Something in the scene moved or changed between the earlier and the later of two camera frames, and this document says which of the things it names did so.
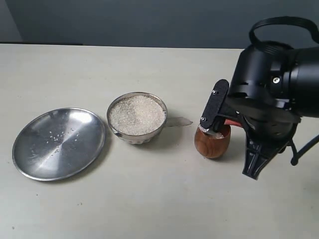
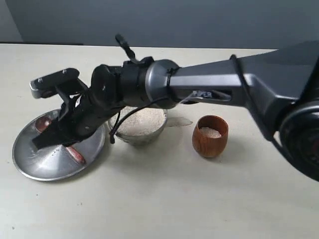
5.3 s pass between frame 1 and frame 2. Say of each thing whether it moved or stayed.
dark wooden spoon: moved
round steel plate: stayed
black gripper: moved
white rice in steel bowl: stayed
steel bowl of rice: stayed
